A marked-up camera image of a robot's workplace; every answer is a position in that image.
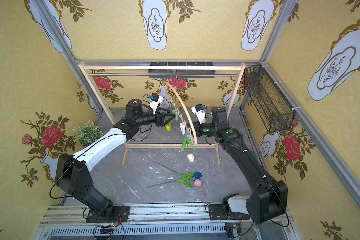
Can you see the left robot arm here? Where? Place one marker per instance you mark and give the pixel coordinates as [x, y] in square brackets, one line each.
[73, 171]

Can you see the potted green plant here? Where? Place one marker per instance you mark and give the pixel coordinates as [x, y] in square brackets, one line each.
[88, 133]

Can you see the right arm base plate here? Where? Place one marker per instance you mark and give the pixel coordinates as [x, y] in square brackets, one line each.
[217, 212]

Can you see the pink artificial tulip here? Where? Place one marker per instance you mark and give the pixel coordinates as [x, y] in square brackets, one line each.
[189, 183]

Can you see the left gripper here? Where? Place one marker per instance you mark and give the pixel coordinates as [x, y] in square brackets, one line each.
[159, 119]

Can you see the aluminium rail base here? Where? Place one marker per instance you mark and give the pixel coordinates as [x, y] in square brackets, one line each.
[160, 221]

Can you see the black wire mesh basket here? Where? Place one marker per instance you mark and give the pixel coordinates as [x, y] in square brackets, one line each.
[273, 108]

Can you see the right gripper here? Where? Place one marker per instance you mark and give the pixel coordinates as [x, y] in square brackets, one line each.
[200, 129]

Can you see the blue artificial tulip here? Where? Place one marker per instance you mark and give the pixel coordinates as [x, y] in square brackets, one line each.
[195, 175]

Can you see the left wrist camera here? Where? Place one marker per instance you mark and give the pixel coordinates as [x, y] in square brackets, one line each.
[155, 100]

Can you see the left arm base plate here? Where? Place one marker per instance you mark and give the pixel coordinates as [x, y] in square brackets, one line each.
[117, 214]

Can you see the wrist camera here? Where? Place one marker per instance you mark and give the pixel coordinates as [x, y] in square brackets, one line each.
[155, 100]
[200, 111]

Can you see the wooden arched clip hanger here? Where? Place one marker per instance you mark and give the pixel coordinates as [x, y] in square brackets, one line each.
[182, 111]

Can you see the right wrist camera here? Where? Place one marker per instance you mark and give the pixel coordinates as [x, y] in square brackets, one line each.
[200, 111]

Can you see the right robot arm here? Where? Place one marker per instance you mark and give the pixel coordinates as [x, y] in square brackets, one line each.
[269, 197]

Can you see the yellow artificial tulip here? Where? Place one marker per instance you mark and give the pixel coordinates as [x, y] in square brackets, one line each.
[169, 127]

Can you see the white artificial tulip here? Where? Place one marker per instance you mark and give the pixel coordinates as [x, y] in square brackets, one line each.
[188, 144]

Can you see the wooden clothes rack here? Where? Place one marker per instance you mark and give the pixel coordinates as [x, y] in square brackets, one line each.
[168, 146]

